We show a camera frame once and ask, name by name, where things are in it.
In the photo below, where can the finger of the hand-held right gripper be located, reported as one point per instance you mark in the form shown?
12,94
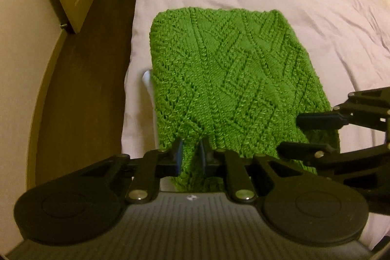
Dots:
320,120
304,150

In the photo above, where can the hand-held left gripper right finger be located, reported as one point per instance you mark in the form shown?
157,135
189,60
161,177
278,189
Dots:
202,156

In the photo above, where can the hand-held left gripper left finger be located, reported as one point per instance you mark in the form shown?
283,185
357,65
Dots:
178,156

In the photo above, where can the green knit sweater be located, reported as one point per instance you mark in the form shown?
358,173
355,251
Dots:
228,71

